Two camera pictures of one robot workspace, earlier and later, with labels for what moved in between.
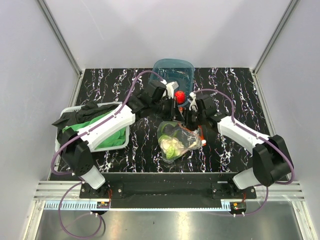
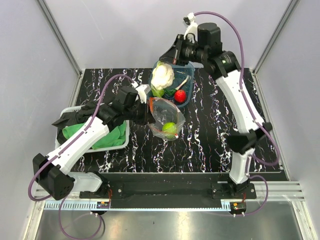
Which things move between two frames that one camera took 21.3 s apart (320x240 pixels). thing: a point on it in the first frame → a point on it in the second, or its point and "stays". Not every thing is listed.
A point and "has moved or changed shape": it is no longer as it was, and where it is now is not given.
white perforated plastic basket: [98, 149] stays
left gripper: [174, 114] → [147, 118]
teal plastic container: [180, 71] stays
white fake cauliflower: [166, 143] → [162, 77]
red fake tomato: [180, 96] stays
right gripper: [188, 126] → [173, 55]
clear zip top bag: [175, 139] has moved or changed shape
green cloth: [117, 139] stays
